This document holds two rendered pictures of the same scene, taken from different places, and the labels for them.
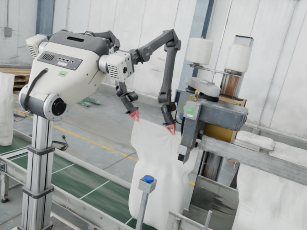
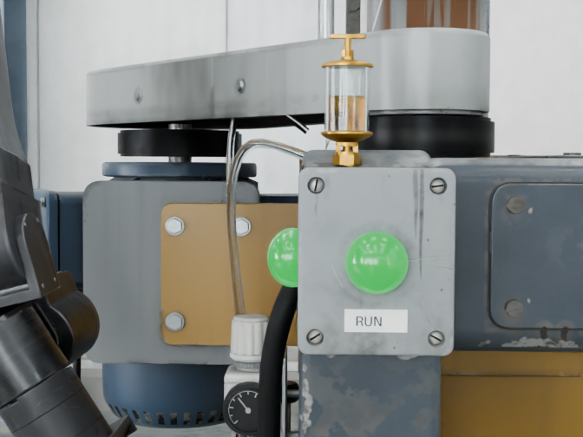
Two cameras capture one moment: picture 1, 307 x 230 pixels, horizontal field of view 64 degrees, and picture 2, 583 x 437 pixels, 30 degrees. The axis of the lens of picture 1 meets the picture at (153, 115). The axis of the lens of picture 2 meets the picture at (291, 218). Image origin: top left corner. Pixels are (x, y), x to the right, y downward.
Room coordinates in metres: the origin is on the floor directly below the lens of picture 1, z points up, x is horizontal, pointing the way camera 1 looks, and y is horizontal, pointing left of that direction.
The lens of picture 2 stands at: (0.83, 0.05, 1.33)
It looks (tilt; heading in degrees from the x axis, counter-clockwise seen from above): 3 degrees down; 337
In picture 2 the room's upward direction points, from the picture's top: straight up
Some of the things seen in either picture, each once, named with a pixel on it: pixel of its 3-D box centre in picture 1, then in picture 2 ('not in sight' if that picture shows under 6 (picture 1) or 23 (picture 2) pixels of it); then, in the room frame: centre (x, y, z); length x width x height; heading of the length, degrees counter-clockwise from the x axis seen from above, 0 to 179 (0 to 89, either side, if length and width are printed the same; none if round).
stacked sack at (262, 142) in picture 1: (254, 139); not in sight; (4.00, -1.76, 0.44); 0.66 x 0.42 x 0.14; 62
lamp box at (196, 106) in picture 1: (192, 110); (374, 257); (1.31, -0.20, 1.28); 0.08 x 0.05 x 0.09; 65
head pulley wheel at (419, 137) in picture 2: (211, 97); (425, 137); (1.46, -0.32, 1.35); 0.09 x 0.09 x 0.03
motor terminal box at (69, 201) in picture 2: (179, 98); (74, 251); (1.85, -0.17, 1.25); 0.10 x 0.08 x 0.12; 0
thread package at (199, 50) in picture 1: (198, 51); not in sight; (1.71, -0.22, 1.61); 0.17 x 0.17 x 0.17
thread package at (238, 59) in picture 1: (238, 58); not in sight; (1.60, -0.46, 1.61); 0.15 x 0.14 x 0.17; 65
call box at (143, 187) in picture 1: (147, 184); not in sight; (1.28, -0.04, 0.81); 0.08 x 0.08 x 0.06; 65
